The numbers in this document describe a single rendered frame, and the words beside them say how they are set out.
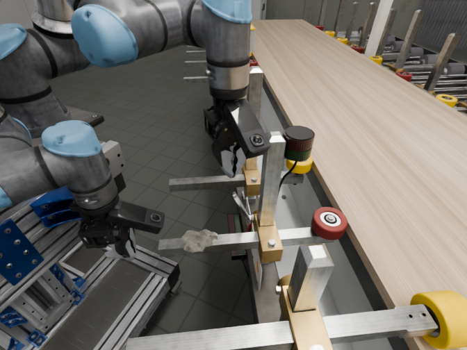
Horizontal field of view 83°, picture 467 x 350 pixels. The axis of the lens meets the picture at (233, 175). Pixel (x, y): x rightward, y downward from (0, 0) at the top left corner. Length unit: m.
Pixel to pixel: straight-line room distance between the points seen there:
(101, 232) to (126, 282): 0.84
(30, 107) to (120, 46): 0.45
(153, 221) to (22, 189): 0.23
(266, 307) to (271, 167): 0.38
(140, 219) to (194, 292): 1.02
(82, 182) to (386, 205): 0.69
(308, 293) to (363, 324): 0.11
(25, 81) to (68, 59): 0.12
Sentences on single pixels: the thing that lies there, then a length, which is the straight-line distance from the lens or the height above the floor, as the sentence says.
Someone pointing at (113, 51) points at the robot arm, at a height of 1.29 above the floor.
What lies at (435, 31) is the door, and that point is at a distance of 7.17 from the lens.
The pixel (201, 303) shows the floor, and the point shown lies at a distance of 1.53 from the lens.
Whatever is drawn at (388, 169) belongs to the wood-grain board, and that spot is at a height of 0.90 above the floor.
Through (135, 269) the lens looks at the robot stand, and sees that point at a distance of 1.45.
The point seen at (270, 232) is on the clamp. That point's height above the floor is 0.87.
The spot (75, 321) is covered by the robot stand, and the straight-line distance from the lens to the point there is 1.43.
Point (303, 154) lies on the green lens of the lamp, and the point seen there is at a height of 1.09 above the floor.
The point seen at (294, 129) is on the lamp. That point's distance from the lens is 0.54.
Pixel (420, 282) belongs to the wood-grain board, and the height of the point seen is 0.90.
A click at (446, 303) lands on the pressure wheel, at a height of 0.98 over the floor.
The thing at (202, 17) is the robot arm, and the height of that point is 1.32.
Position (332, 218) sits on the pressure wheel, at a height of 0.91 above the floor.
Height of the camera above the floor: 1.39
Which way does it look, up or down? 40 degrees down
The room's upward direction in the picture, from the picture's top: straight up
